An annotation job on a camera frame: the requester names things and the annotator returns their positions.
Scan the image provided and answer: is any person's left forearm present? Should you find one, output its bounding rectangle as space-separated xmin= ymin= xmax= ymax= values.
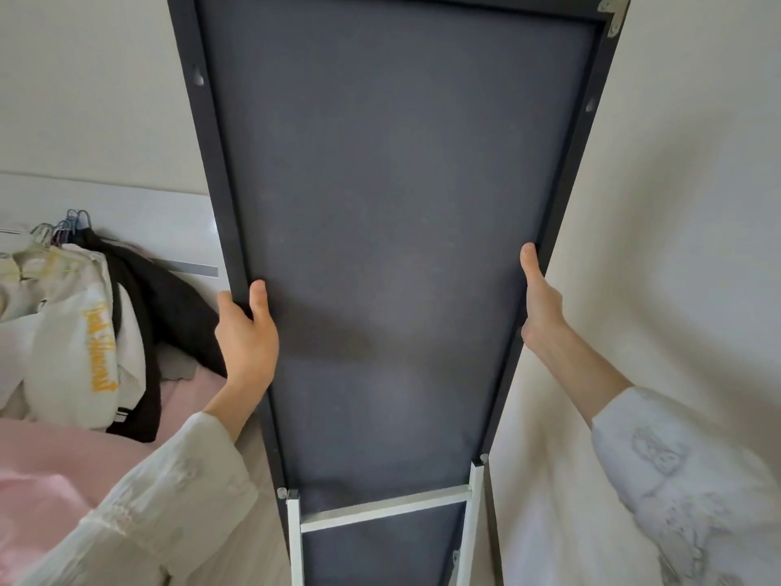
xmin=11 ymin=383 xmax=269 ymax=586

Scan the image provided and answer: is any pink padded jacket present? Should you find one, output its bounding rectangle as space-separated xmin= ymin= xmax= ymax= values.
xmin=0 ymin=466 xmax=93 ymax=571

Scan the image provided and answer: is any person's left hand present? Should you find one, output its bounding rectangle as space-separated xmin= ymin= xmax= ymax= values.
xmin=213 ymin=278 xmax=281 ymax=405

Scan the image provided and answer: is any person's right hand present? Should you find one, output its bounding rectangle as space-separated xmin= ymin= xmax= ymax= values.
xmin=519 ymin=242 xmax=569 ymax=355

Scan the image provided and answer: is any person's right forearm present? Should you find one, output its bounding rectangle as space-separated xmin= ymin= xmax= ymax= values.
xmin=524 ymin=326 xmax=781 ymax=586

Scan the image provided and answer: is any grey crumpled garment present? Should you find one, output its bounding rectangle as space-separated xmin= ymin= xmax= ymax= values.
xmin=158 ymin=344 xmax=199 ymax=383

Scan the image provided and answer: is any cream hoodie yellow print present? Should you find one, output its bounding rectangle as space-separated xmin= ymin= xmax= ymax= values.
xmin=0 ymin=243 xmax=147 ymax=429

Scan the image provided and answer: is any black-framed mirror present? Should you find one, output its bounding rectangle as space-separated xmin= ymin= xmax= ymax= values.
xmin=165 ymin=0 xmax=633 ymax=586

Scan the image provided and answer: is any black garment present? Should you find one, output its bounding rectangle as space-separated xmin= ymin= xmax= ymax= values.
xmin=72 ymin=228 xmax=230 ymax=444

